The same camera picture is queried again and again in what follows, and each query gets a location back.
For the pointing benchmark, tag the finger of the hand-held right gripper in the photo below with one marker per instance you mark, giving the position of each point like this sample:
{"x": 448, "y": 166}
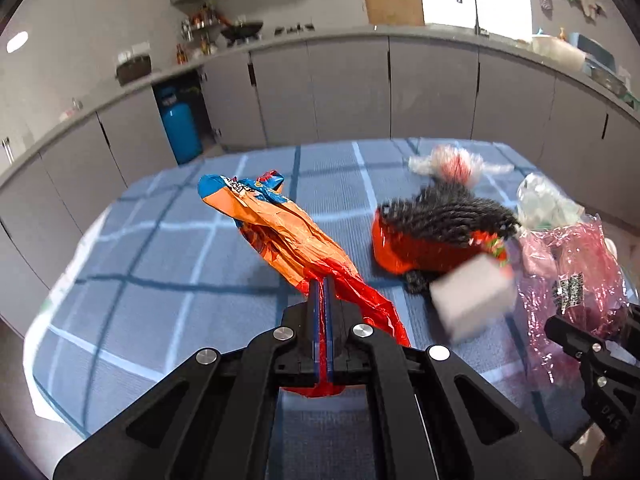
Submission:
{"x": 592, "y": 360}
{"x": 634, "y": 330}

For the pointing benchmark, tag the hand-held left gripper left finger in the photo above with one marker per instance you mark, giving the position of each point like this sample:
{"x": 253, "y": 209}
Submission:
{"x": 317, "y": 330}

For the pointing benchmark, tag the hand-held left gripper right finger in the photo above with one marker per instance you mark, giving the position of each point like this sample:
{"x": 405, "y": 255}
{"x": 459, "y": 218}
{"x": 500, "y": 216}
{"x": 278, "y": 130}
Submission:
{"x": 330, "y": 330}

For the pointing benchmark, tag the pink plastic bag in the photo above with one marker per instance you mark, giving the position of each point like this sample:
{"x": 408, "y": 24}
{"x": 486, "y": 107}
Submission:
{"x": 575, "y": 260}

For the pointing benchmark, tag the orange snack bag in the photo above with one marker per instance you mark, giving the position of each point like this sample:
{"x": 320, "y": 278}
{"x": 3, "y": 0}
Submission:
{"x": 280, "y": 230}

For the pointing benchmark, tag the black foam net sleeve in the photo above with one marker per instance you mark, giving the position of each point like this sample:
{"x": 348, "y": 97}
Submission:
{"x": 450, "y": 215}

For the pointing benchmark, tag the red snack bag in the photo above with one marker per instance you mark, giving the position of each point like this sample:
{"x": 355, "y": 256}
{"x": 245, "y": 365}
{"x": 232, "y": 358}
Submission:
{"x": 420, "y": 252}

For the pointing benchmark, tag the small white box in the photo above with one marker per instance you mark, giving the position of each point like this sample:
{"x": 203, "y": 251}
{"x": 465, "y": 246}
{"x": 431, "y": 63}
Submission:
{"x": 472, "y": 295}

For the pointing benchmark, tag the crumpled clear plastic bag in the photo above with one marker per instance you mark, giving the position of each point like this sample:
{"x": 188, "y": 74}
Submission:
{"x": 545, "y": 205}

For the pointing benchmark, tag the blue checked tablecloth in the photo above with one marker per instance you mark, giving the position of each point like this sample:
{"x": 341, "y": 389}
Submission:
{"x": 175, "y": 260}

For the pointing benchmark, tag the clear bag with red print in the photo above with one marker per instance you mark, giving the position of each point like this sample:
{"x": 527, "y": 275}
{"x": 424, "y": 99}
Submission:
{"x": 457, "y": 165}

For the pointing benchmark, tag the blue gas cylinder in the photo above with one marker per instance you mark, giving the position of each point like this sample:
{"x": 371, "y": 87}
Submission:
{"x": 180, "y": 127}

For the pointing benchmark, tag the grey kitchen counter cabinets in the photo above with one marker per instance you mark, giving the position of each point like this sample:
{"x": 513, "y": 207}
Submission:
{"x": 350, "y": 85}

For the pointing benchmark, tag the glass tray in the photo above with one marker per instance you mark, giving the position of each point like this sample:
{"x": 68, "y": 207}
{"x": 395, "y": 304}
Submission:
{"x": 607, "y": 77}

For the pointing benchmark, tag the white plastic container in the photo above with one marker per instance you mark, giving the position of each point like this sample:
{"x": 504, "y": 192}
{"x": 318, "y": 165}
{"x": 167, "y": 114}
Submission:
{"x": 555, "y": 52}

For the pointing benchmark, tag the black gas stove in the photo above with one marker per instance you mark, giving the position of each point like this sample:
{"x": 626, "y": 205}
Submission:
{"x": 295, "y": 29}

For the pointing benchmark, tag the black wok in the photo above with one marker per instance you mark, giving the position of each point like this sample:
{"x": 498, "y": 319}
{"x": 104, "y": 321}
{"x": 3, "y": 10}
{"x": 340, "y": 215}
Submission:
{"x": 242, "y": 30}

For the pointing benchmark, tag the dark cooking pot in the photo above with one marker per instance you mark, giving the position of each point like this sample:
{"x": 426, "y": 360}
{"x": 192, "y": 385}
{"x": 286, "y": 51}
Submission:
{"x": 132, "y": 70}

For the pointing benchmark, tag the rack of seasoning bottles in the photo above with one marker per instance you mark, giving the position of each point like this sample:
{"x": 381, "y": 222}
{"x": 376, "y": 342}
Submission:
{"x": 197, "y": 30}

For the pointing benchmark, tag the cardboard sheet on counter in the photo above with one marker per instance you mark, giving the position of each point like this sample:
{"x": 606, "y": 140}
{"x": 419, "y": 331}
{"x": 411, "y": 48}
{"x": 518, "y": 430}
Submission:
{"x": 395, "y": 8}

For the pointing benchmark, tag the metal kitchen faucet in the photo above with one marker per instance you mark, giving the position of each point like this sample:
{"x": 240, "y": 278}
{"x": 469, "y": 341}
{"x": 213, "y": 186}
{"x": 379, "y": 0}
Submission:
{"x": 475, "y": 10}

